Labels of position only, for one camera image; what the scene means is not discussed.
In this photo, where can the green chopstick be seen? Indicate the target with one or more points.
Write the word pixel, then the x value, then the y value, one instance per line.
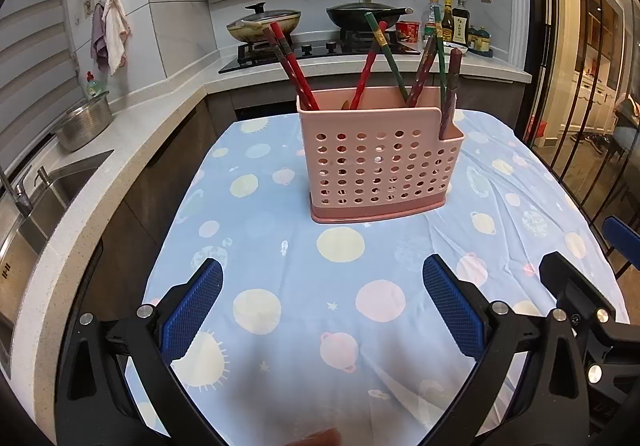
pixel 390 60
pixel 440 65

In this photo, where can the dark condiment jar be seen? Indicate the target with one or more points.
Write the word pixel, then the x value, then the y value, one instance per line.
pixel 485 40
pixel 474 39

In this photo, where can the chrome kitchen faucet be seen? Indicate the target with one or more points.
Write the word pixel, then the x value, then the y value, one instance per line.
pixel 20 198

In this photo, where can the white hanging towel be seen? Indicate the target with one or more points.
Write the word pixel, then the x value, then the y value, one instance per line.
pixel 117 30

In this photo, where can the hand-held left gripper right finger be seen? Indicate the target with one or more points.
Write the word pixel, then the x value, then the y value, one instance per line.
pixel 452 308

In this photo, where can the clear bottle yellow cap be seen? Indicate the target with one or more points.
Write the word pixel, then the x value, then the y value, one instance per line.
pixel 428 18

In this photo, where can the green dish soap bottle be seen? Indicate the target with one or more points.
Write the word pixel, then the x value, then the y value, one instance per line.
pixel 95 86

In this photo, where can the blue condiment tray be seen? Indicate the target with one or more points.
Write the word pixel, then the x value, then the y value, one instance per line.
pixel 482 52

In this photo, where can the stainless steel pot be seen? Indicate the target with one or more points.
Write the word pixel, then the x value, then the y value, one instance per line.
pixel 82 123

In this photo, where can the stainless steel sink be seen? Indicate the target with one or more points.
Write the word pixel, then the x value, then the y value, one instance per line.
pixel 30 246

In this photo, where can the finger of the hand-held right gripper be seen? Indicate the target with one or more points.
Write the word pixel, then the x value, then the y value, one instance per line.
pixel 622 238
pixel 580 293

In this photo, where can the pink perforated utensil holder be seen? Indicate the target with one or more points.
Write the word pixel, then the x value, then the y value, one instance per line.
pixel 380 165

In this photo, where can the dark soy sauce bottle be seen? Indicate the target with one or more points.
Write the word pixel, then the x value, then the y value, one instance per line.
pixel 462 25

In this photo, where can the beige frying pan with lid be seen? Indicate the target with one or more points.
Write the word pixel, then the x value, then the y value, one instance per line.
pixel 260 23

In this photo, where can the brown sauce bottle yellow cap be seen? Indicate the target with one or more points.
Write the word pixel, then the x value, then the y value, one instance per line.
pixel 448 23

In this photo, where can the black gas stove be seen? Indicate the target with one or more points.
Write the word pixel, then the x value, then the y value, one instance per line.
pixel 320 53

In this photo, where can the white window blind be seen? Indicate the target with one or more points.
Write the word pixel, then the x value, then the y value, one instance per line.
pixel 35 50

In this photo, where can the black wok with lid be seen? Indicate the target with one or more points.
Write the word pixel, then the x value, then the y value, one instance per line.
pixel 350 15

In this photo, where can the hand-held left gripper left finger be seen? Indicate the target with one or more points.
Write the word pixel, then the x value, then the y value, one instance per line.
pixel 192 311

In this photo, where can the brown twisted chopstick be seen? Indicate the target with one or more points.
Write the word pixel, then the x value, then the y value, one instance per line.
pixel 452 85

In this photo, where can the chrome soap dispenser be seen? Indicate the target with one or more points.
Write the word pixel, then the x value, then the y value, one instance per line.
pixel 42 176

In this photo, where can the pink hanging cloth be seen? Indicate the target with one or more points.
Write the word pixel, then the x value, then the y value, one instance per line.
pixel 98 38

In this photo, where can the blue planet print tablecloth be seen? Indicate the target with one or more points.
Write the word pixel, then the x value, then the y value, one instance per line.
pixel 280 206

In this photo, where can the black framed glass door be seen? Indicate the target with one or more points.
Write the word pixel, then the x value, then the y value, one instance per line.
pixel 565 75

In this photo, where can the cartoon wall hook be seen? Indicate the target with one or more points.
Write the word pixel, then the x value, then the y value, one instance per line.
pixel 88 4

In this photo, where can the grey chair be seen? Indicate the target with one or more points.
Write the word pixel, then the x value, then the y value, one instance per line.
pixel 629 125

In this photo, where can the dark red chopstick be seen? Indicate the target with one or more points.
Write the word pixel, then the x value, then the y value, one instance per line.
pixel 420 75
pixel 367 65

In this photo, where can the red instant noodle cup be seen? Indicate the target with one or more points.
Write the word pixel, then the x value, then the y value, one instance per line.
pixel 407 31

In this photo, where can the pair of red chopsticks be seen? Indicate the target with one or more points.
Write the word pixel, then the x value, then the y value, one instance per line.
pixel 295 68
pixel 285 68

